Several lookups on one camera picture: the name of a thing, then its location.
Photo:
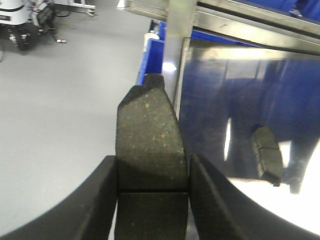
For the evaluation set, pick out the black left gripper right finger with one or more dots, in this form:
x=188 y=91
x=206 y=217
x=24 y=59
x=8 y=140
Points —
x=222 y=212

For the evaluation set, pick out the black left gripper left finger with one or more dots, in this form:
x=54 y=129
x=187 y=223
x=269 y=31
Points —
x=86 y=214

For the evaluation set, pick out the blue plastic crate right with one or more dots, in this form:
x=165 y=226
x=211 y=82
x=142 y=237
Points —
x=307 y=8

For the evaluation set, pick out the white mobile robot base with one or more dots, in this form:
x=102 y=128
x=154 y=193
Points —
x=15 y=15

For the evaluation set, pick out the dark grey brake pad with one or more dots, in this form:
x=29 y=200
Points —
x=152 y=171

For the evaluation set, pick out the stainless steel rack frame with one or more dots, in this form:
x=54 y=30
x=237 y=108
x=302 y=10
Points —
x=230 y=19

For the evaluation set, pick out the blue bin on floor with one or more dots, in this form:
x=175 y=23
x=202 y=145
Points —
x=153 y=50

